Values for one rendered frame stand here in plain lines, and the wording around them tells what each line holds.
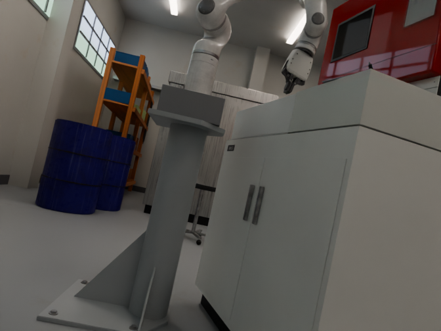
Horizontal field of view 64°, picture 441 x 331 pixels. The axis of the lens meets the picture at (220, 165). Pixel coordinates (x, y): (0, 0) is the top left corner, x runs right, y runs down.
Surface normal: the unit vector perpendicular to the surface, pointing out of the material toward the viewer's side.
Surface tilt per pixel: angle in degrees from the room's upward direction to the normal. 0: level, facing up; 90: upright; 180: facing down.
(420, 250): 90
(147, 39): 90
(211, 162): 90
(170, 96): 90
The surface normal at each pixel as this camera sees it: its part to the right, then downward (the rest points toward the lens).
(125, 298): 0.07, -0.03
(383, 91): 0.33, 0.03
